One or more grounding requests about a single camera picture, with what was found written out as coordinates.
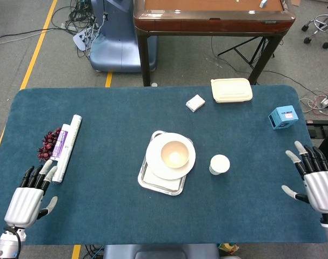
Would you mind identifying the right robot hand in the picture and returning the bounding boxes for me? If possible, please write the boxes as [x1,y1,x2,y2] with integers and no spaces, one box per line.
[282,140,328,224]

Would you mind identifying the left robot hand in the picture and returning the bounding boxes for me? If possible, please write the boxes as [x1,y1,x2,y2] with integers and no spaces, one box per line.
[4,159,58,229]

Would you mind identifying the white printed paper cup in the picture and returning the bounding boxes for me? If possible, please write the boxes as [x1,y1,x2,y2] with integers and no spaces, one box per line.
[209,154,231,176]

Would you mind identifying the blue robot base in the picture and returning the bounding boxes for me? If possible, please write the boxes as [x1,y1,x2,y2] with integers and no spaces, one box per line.
[89,0,158,73]

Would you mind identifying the bunch of red grapes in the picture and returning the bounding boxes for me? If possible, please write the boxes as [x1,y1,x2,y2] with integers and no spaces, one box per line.
[37,127,62,162]

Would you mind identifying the purple and white wrap box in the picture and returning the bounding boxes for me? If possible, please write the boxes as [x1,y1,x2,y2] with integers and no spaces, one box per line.
[49,124,72,162]

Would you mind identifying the white wrap roll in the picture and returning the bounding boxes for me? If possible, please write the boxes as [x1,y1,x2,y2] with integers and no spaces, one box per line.
[52,114,83,185]

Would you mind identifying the small blue cardboard box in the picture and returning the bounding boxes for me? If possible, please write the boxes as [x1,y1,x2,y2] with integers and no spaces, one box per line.
[268,105,299,131]

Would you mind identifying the blue table cloth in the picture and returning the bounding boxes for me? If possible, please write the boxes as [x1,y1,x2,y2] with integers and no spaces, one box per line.
[0,85,322,246]

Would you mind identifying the cream lidded food container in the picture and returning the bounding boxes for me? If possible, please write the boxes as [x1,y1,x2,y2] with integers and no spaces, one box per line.
[210,78,253,104]

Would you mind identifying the stainless steel tray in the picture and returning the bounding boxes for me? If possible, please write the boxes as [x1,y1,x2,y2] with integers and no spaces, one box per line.
[137,130,193,196]

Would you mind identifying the white round plate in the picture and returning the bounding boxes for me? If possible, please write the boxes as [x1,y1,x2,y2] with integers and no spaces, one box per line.
[145,132,196,181]

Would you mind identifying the grey blue robot torso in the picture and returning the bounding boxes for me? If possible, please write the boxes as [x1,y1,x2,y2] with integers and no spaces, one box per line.
[103,244,220,259]

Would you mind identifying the white paper napkin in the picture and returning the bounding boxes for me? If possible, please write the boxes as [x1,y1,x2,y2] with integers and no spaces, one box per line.
[141,168,185,191]

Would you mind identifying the cream bowl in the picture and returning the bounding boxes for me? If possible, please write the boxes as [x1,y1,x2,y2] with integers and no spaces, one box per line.
[160,140,190,168]

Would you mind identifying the white tissue pack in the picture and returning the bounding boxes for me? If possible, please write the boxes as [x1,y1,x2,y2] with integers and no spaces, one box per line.
[185,94,206,112]

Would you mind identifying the office chair wheel base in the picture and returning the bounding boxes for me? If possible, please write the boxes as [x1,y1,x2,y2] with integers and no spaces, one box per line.
[301,13,328,49]

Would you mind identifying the brown mahjong table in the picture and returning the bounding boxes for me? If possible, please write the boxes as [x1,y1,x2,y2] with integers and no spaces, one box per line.
[133,0,297,87]

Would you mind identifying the tangle of floor cables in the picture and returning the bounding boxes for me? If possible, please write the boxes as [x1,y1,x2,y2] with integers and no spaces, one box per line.
[51,0,100,58]

